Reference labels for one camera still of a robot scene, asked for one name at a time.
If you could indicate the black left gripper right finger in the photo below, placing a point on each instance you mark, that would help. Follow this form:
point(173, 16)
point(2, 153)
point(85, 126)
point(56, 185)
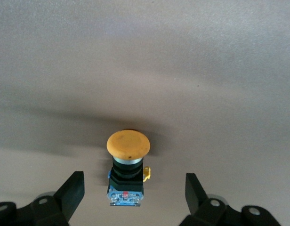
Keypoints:
point(196, 195)

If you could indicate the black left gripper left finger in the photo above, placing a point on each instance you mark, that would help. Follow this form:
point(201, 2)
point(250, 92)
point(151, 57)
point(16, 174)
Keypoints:
point(69, 195)

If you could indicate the yellow mushroom push button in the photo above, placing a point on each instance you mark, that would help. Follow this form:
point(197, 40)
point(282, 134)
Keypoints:
point(128, 143)

